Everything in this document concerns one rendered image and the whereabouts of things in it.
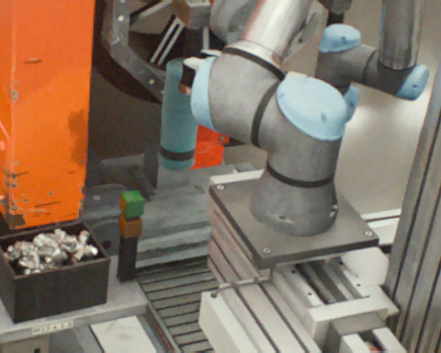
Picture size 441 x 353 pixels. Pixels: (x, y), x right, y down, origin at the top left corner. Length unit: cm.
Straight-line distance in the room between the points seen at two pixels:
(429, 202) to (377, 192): 178
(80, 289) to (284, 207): 52
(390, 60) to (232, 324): 64
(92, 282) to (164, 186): 84
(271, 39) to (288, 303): 44
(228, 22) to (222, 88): 62
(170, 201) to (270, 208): 113
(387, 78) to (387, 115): 183
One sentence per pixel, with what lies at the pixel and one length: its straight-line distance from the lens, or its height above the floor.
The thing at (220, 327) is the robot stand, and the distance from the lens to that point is 185.
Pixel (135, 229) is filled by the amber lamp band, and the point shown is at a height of 59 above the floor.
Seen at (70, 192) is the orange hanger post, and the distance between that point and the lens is 235.
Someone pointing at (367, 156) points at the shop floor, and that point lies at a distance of 379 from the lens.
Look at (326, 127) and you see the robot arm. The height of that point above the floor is 102.
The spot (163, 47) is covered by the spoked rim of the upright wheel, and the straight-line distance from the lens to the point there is 276.
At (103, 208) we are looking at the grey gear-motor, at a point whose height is 40.
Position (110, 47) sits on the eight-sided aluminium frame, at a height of 76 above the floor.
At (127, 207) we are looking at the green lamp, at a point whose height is 65.
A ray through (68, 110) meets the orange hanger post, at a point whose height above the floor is 79.
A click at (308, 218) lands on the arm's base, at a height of 85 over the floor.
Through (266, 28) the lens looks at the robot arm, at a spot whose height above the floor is 110.
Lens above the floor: 190
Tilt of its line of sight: 34 degrees down
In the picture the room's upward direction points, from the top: 6 degrees clockwise
